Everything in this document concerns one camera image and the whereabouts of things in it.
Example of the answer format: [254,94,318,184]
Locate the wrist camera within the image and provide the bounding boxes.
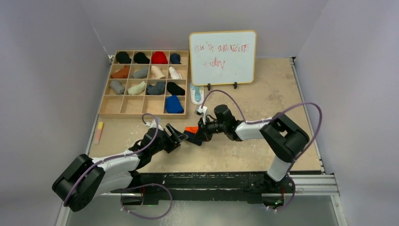
[195,105,207,124]
[145,117,164,131]

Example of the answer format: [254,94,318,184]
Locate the black rolled garment third row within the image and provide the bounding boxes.
[166,82,185,96]

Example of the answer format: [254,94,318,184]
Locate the whiteboard with red writing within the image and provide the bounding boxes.
[189,30,257,86]

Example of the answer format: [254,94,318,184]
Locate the navy orange boxer briefs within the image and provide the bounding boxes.
[184,126,202,146]

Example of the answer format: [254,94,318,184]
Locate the aluminium frame rail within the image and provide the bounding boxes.
[56,173,347,226]

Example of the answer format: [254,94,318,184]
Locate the grey underwear cream waistband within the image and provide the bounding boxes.
[109,80,125,95]

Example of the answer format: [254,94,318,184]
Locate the white blue whiteboard eraser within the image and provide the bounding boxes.
[190,83,205,105]

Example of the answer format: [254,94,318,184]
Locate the blue rolled garment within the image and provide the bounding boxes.
[165,95,184,114]

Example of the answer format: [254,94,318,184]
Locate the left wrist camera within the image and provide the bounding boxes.
[145,117,164,131]

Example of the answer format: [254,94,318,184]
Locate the wooden compartment organizer tray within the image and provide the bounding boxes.
[98,50,190,119]

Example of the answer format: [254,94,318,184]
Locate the black rolled garment far left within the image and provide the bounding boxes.
[115,51,132,64]

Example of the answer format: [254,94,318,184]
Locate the grey rolled garment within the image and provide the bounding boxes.
[132,67,149,79]

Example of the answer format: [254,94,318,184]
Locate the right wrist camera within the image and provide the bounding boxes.
[195,105,207,124]

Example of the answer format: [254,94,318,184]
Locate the red rolled garment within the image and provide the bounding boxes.
[151,51,168,64]

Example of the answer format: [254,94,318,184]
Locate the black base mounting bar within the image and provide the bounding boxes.
[113,171,295,206]

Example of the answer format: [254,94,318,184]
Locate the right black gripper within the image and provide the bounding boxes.
[193,116,226,143]

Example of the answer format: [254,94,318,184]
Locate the rust orange rolled garment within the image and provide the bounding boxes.
[111,65,130,79]

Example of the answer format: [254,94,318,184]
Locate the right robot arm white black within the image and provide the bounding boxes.
[193,105,310,192]

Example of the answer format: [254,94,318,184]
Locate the light green rolled garment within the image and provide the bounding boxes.
[128,81,146,95]

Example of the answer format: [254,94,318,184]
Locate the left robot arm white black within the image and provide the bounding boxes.
[52,124,189,212]

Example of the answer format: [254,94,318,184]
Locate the navy rolled garment top row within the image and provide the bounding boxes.
[170,53,181,64]

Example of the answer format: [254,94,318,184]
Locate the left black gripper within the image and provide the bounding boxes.
[150,124,187,155]

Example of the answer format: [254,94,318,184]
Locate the beige rolled garment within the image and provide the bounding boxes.
[151,65,166,79]

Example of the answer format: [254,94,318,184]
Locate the navy striped rolled garment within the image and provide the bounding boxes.
[146,81,166,96]

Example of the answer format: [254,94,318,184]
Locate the yellow pink marker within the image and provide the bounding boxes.
[92,121,104,145]

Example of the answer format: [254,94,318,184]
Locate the black rolled garment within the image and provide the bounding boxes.
[133,52,150,64]
[115,51,132,64]

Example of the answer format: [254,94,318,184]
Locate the white rolled garment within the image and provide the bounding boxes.
[168,67,183,80]

